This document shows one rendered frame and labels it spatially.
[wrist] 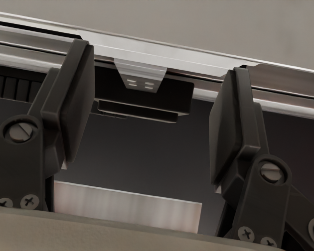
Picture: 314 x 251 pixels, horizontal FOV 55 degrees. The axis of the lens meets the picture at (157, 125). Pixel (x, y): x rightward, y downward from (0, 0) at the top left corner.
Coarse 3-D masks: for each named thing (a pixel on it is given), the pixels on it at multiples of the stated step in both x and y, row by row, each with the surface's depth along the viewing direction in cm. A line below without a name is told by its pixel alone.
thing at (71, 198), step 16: (64, 192) 17; (80, 192) 17; (96, 192) 17; (112, 192) 17; (128, 192) 17; (64, 208) 17; (80, 208) 17; (96, 208) 17; (112, 208) 17; (128, 208) 17; (144, 208) 17; (160, 208) 17; (176, 208) 17; (192, 208) 17; (144, 224) 17; (160, 224) 17; (176, 224) 17; (192, 224) 17
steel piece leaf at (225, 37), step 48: (0, 0) 6; (48, 0) 7; (96, 0) 7; (144, 0) 7; (192, 0) 7; (240, 0) 7; (288, 0) 7; (144, 48) 16; (192, 48) 7; (240, 48) 7; (288, 48) 7
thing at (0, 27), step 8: (0, 24) 17; (8, 24) 17; (16, 24) 17; (16, 32) 18; (24, 32) 18; (32, 32) 17; (40, 32) 17; (48, 32) 17; (56, 32) 17; (64, 32) 17; (64, 40) 18; (72, 40) 18
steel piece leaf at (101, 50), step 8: (96, 48) 18; (104, 48) 17; (112, 48) 17; (112, 56) 19; (120, 56) 19; (128, 56) 18; (136, 56) 18; (144, 56) 18; (152, 56) 17; (160, 56) 17; (152, 64) 20; (160, 64) 19; (168, 64) 19; (176, 64) 18; (184, 64) 18; (192, 64) 18; (200, 64) 17; (200, 72) 20; (208, 72) 19; (216, 72) 19; (224, 72) 18
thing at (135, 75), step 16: (128, 64) 20; (144, 64) 20; (96, 80) 34; (112, 80) 34; (128, 80) 27; (144, 80) 26; (160, 80) 24; (176, 80) 35; (96, 96) 34; (112, 96) 34; (128, 96) 35; (144, 96) 35; (160, 96) 35; (176, 96) 35; (192, 96) 35; (112, 112) 36; (128, 112) 36; (144, 112) 36; (160, 112) 36; (176, 112) 35
